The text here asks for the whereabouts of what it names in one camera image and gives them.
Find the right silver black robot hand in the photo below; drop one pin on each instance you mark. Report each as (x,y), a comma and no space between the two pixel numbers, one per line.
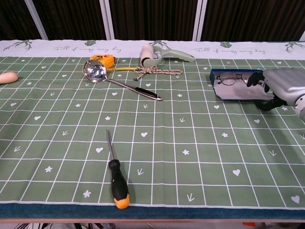
(286,83)

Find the blue glasses case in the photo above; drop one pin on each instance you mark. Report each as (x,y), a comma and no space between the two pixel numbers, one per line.
(238,91)

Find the thin-framed eyeglasses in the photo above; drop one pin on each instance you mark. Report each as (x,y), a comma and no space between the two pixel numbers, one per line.
(227,80)

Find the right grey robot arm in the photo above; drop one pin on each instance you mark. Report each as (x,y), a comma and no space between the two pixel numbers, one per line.
(301,106)

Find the pale green lint roller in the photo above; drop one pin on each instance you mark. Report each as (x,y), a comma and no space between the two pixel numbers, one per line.
(176,56)

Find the green grid tablecloth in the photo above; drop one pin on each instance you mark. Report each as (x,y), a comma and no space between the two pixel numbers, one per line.
(166,143)

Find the yellow tape measure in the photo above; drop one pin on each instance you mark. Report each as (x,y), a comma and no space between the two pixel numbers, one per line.
(106,59)

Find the black orange screwdriver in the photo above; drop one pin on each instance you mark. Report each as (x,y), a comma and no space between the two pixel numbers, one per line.
(118,176)

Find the beige rounded object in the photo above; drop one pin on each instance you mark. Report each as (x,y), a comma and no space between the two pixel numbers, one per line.
(8,77)

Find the white partition post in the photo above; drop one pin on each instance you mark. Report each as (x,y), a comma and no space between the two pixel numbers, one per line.
(35,19)
(107,19)
(199,19)
(302,37)

